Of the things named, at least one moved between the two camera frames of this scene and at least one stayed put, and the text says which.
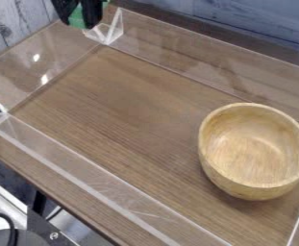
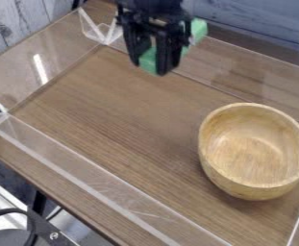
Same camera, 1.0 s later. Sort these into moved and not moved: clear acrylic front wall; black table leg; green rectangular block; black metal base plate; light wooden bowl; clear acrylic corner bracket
Moved: green rectangular block
Not moved: clear acrylic front wall; light wooden bowl; black metal base plate; clear acrylic corner bracket; black table leg
